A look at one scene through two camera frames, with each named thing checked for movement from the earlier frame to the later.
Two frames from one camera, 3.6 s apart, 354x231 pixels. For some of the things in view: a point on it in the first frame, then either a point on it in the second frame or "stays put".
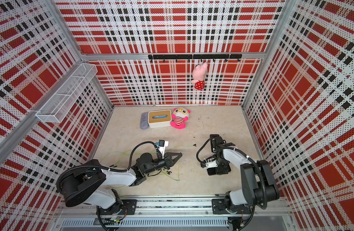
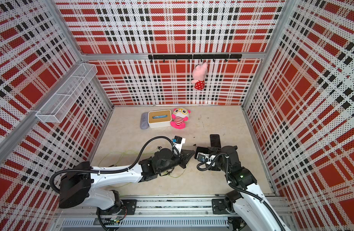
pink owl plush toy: [180, 116] stays put
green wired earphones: [177, 180] -> [122, 151]
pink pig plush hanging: [199, 73] stays put
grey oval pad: [144, 121] stays put
